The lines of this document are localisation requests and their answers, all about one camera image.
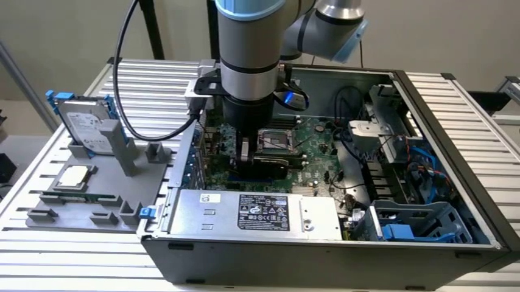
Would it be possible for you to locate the blue disk wires bundle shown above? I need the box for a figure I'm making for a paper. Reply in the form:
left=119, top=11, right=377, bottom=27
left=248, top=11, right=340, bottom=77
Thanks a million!
left=405, top=145, right=453, bottom=205

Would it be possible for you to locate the silver chipset heatsink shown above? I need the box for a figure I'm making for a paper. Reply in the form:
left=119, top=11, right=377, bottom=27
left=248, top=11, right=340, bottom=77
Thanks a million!
left=292, top=185, right=318, bottom=198

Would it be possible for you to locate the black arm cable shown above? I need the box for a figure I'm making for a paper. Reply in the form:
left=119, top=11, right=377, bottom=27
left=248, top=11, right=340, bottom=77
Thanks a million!
left=113, top=0, right=205, bottom=142

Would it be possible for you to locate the green graphics card black cooler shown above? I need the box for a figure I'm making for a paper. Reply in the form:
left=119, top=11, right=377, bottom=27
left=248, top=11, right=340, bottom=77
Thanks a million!
left=206, top=155, right=292, bottom=183

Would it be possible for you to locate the installed RAM stick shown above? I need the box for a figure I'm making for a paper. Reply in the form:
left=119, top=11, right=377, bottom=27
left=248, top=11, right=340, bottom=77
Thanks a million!
left=254, top=153, right=308, bottom=170

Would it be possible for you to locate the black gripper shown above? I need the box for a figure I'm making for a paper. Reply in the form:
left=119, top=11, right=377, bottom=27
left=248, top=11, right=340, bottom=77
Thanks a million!
left=221, top=94, right=274, bottom=167

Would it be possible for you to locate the grey plastic disk bay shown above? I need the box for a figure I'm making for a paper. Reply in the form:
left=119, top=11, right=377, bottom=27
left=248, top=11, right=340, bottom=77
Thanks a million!
left=363, top=199, right=478, bottom=245

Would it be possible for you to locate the metal drive bracket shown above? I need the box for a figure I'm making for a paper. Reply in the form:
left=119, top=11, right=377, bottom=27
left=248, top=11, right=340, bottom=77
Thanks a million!
left=348, top=83, right=428, bottom=165

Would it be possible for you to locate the grey parts rack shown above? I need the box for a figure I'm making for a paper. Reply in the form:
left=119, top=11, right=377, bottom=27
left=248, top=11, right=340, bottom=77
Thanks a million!
left=26, top=119, right=181, bottom=234

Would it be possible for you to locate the aluminium post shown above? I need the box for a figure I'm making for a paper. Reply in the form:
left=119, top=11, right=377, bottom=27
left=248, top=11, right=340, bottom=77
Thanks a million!
left=0, top=39, right=59, bottom=132

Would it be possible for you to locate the aluminium frame profile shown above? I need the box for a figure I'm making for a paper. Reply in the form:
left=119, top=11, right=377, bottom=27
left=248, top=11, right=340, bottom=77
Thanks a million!
left=492, top=75, right=520, bottom=117

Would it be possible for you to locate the green motherboard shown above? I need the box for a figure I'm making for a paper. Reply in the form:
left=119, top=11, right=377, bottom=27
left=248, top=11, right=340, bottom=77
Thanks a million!
left=201, top=114, right=356, bottom=214

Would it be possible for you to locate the black box on desk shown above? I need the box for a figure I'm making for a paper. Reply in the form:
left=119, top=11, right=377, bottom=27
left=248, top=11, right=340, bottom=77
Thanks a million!
left=0, top=153, right=18, bottom=184

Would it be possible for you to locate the CPU socket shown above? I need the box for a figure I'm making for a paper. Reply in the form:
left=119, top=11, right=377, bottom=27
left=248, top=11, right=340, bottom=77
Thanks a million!
left=258, top=127, right=302, bottom=153

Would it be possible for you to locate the black stand pole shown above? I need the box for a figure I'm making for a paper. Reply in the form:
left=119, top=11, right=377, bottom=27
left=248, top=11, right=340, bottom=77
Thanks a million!
left=206, top=0, right=221, bottom=61
left=139, top=0, right=166, bottom=60

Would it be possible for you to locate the silver power supply unit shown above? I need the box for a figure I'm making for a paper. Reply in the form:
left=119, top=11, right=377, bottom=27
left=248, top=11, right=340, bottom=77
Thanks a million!
left=162, top=189, right=343, bottom=242

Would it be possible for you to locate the hard disk blue caddy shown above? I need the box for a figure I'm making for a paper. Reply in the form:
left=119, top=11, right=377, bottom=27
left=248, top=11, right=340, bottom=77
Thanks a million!
left=44, top=89, right=118, bottom=156

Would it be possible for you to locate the silver CPU chip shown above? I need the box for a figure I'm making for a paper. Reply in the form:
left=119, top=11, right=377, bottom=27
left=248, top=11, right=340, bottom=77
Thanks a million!
left=54, top=165, right=98, bottom=193

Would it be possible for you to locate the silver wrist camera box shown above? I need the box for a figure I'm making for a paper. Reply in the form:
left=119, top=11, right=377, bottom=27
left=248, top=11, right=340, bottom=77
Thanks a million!
left=273, top=86, right=312, bottom=111

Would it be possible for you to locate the black open PC case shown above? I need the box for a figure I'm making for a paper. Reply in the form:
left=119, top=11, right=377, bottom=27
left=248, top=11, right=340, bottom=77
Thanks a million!
left=137, top=59, right=520, bottom=290

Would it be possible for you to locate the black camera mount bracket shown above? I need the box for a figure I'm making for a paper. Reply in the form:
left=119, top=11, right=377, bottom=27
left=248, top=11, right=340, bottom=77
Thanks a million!
left=185, top=69, right=226, bottom=106

